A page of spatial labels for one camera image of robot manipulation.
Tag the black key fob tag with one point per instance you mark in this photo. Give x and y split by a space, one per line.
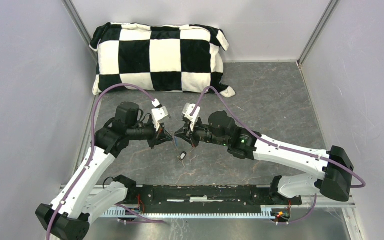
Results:
182 156

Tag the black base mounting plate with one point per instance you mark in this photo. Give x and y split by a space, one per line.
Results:
205 199

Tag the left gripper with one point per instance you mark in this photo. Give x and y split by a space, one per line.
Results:
158 137

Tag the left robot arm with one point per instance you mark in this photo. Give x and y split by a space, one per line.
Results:
70 215

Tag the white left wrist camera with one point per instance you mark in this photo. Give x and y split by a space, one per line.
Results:
159 114

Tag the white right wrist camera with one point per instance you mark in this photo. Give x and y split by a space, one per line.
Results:
191 114

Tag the aluminium frame rail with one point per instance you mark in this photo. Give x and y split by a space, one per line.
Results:
307 200

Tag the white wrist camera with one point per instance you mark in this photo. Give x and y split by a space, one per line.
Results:
159 114
191 114

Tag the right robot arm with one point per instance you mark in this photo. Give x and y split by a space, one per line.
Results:
325 172

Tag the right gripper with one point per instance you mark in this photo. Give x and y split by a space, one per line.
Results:
186 133

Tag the black and white checkered pillow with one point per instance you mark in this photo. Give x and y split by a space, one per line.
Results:
164 58

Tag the white slotted cable duct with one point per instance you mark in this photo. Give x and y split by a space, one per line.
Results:
262 213

